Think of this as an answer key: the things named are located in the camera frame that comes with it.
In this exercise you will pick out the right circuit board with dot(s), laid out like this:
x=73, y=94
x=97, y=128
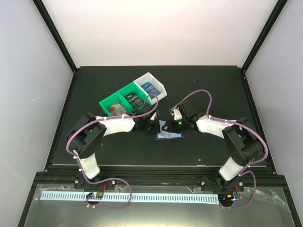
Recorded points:
x=229, y=197

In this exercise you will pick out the green double card bin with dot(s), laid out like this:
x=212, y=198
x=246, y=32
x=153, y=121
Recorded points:
x=118, y=96

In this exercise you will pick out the black card stack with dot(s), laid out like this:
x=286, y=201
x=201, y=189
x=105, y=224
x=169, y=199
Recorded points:
x=133, y=99

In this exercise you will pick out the red card stack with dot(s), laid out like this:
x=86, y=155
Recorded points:
x=116, y=109

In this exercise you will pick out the white card bin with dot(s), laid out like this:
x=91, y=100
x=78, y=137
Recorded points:
x=148, y=77

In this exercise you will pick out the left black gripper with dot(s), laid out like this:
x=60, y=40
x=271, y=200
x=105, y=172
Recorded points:
x=155, y=130

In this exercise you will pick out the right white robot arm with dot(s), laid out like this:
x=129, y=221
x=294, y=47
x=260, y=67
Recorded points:
x=244, y=145

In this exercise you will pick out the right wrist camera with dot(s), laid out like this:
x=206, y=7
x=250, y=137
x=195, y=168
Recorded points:
x=175, y=112

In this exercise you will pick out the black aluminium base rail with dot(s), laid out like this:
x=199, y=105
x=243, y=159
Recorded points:
x=207, y=178

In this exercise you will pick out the left black frame post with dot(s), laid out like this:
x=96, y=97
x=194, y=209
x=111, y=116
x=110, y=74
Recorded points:
x=55, y=34

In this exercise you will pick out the circuit board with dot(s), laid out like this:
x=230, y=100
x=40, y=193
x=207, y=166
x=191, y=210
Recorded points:
x=229, y=197
x=94, y=195

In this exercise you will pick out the right black frame post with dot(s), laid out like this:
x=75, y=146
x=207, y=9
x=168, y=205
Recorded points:
x=279, y=6

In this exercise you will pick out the blue leather card holder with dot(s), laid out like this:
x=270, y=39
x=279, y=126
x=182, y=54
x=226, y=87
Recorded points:
x=164, y=135

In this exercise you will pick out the black frame post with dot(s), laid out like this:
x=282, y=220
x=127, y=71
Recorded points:
x=279, y=6
x=55, y=34

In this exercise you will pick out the blue card stack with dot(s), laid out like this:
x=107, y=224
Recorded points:
x=152, y=91

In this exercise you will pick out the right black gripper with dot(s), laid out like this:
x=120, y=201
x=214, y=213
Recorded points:
x=172, y=127

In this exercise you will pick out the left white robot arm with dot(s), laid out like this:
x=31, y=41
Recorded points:
x=87, y=134

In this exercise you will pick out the white slotted cable duct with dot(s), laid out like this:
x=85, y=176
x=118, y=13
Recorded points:
x=133, y=197

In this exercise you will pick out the left circuit board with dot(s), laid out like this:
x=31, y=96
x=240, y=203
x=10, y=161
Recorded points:
x=94, y=195

